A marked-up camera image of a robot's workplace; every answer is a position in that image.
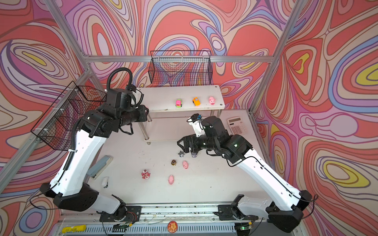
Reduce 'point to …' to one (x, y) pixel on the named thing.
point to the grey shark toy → (181, 153)
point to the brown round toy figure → (173, 162)
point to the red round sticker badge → (172, 226)
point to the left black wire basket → (56, 126)
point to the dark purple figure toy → (194, 155)
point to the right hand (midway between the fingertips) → (186, 145)
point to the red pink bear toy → (145, 175)
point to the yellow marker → (78, 228)
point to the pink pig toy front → (171, 180)
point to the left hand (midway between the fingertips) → (149, 110)
